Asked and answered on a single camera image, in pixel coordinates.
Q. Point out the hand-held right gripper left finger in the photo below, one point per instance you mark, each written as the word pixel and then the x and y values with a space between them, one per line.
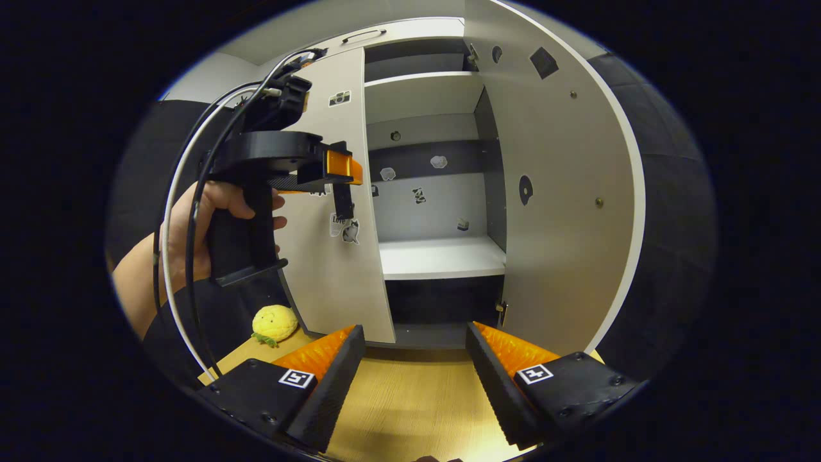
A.
pixel 330 391

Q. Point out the white double-door shoe cabinet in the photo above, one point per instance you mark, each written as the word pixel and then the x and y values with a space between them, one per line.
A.
pixel 436 212

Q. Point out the yellow plush toy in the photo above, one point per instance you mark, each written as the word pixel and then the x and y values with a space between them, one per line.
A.
pixel 276 323

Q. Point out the metal door hinge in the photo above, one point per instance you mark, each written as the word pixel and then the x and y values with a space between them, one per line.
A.
pixel 501 313
pixel 473 54

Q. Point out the white cabinet door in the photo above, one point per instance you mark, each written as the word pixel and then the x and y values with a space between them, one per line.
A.
pixel 333 282
pixel 564 192

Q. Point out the white cabinet shelf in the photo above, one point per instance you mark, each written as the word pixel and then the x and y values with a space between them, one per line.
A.
pixel 417 96
pixel 442 256

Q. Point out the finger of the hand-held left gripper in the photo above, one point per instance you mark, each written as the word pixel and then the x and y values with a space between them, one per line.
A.
pixel 301 183
pixel 346 165

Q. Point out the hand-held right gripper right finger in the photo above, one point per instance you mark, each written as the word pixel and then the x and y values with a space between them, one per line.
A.
pixel 497 391

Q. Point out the white cabinet drawer front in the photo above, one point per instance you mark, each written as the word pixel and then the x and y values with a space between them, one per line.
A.
pixel 410 32

